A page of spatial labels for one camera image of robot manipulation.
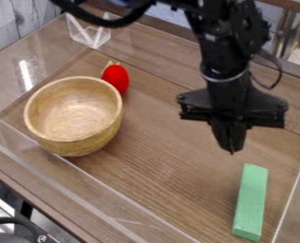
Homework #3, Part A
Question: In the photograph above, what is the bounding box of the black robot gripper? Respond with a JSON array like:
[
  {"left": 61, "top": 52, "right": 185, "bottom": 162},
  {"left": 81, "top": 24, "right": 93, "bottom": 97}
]
[{"left": 176, "top": 74, "right": 287, "bottom": 152}]

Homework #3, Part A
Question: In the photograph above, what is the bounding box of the green rectangular stick block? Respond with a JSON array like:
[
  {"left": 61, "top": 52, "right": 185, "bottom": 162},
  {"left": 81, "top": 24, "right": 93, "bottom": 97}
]
[{"left": 231, "top": 164, "right": 268, "bottom": 242}]

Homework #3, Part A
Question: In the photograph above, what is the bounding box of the red toy strawberry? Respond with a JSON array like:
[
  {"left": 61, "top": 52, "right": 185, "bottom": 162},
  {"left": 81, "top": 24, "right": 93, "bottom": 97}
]
[{"left": 100, "top": 61, "right": 129, "bottom": 95}]

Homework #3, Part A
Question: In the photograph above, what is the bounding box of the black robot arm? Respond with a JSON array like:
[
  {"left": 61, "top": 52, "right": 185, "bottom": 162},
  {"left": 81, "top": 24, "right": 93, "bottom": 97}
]
[{"left": 51, "top": 0, "right": 287, "bottom": 153}]

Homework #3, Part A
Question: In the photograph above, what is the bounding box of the brown wooden bowl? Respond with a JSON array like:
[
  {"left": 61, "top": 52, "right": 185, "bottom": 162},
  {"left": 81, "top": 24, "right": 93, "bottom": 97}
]
[{"left": 22, "top": 76, "right": 121, "bottom": 157}]

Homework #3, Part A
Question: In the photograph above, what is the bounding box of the clear acrylic front barrier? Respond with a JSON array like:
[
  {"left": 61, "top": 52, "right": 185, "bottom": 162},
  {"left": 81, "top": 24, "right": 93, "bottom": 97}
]
[{"left": 0, "top": 120, "right": 199, "bottom": 243}]

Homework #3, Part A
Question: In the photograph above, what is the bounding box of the metal table leg background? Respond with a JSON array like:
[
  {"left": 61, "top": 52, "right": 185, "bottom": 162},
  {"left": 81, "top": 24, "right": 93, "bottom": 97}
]
[{"left": 271, "top": 10, "right": 300, "bottom": 60}]

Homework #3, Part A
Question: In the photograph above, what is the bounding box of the black table frame leg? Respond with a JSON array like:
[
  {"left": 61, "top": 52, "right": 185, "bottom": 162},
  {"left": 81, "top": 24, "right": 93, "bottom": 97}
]
[{"left": 13, "top": 200, "right": 60, "bottom": 243}]

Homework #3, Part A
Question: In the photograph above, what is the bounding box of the clear acrylic corner bracket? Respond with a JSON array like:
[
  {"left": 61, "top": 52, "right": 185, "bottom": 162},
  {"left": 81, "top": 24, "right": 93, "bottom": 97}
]
[{"left": 64, "top": 13, "right": 111, "bottom": 49}]

